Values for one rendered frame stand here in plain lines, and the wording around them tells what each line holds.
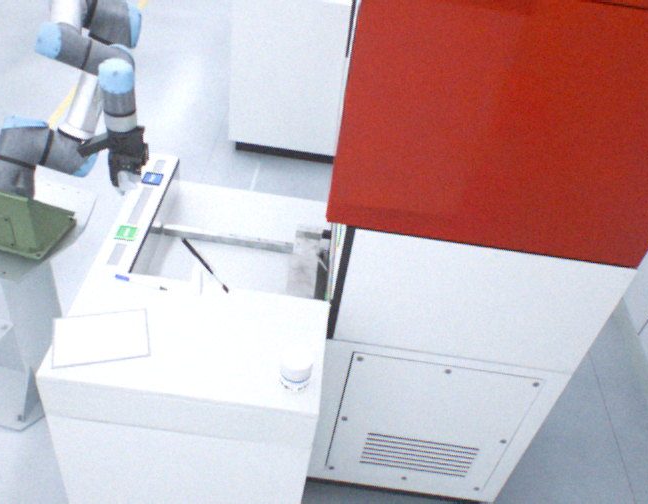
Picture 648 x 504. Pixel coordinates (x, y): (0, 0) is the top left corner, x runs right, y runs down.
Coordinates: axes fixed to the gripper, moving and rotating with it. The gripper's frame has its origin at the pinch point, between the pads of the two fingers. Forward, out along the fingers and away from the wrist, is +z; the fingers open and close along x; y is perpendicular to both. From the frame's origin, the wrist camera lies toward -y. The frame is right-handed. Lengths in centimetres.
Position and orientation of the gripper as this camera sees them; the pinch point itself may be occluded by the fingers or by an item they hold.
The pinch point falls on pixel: (119, 190)
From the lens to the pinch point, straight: 176.2
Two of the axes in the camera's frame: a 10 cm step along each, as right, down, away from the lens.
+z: -1.2, 7.4, 6.6
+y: 9.9, 1.5, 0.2
